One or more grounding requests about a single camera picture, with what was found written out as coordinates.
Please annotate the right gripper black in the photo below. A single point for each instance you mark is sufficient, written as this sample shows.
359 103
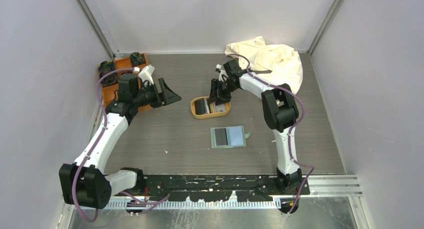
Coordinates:
222 98

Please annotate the tan oval card tray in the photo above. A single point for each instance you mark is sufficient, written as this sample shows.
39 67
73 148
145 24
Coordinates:
207 116

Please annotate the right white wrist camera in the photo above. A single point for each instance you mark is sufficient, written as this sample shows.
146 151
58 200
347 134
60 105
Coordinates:
222 74

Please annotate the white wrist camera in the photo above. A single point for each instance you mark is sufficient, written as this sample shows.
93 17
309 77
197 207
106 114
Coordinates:
222 74
145 74

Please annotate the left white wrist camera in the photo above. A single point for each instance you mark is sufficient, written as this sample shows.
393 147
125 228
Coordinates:
145 74

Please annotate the dark bundle outside tray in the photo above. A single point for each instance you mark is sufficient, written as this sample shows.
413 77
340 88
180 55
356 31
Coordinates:
106 66

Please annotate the green card holder wallet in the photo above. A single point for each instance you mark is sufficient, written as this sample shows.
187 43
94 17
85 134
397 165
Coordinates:
236 136

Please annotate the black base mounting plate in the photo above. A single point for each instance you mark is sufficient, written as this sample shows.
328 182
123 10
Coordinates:
214 188

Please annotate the cream crumpled cloth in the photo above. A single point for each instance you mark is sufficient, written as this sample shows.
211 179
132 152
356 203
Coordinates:
276 63

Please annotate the stack of credit cards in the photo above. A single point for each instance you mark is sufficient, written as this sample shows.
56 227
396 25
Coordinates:
201 107

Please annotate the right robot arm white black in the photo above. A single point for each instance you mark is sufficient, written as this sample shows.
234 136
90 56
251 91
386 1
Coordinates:
280 113

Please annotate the orange compartment organizer tray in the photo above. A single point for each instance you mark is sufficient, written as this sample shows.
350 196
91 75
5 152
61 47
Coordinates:
112 95

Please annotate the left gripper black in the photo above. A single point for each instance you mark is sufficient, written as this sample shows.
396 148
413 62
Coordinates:
168 96

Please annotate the dark bundle top compartment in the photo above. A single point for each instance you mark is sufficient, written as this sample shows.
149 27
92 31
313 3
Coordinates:
137 59

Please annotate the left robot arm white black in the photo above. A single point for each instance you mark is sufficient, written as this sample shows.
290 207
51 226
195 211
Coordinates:
83 182

